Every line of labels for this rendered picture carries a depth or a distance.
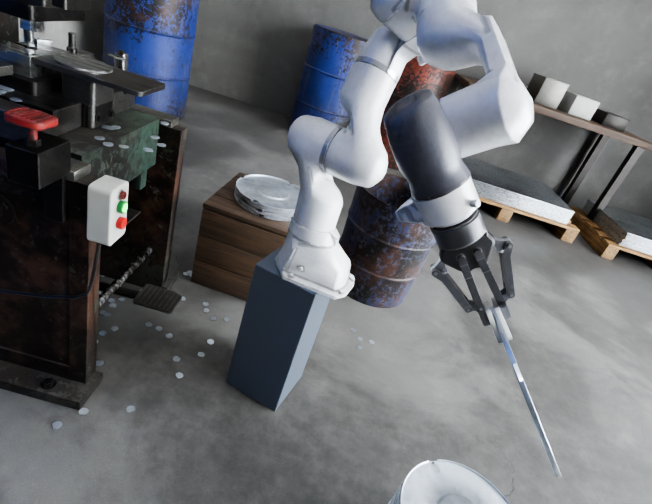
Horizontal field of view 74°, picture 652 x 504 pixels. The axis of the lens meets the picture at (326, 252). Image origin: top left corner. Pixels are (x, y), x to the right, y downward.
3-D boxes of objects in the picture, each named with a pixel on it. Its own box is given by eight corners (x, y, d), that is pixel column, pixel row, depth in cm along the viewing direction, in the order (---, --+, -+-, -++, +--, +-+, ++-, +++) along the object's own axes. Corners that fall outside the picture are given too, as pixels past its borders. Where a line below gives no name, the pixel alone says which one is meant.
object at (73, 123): (134, 106, 130) (136, 86, 127) (30, 146, 90) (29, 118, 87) (35, 74, 128) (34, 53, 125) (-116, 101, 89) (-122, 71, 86)
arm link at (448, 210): (474, 181, 58) (488, 216, 60) (460, 157, 69) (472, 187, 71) (388, 218, 62) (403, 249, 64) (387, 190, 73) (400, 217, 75)
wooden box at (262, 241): (306, 268, 204) (327, 202, 187) (286, 315, 170) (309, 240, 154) (225, 239, 204) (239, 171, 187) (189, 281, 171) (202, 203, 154)
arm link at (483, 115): (405, 17, 80) (390, 147, 65) (510, -43, 68) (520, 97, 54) (433, 62, 87) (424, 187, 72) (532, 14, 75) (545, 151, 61)
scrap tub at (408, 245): (406, 272, 229) (444, 190, 205) (412, 321, 192) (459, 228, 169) (330, 249, 226) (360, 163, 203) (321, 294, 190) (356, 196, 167)
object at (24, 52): (71, 70, 112) (71, 51, 109) (30, 78, 99) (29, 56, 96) (36, 59, 111) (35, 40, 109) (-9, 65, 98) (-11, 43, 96)
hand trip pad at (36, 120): (62, 156, 82) (62, 116, 79) (41, 165, 77) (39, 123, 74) (25, 144, 82) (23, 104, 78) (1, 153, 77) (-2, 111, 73)
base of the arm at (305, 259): (362, 276, 123) (378, 234, 116) (336, 307, 107) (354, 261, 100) (294, 243, 128) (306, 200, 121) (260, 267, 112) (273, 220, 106)
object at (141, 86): (161, 133, 117) (167, 81, 110) (137, 146, 104) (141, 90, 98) (69, 103, 115) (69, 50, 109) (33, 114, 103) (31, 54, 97)
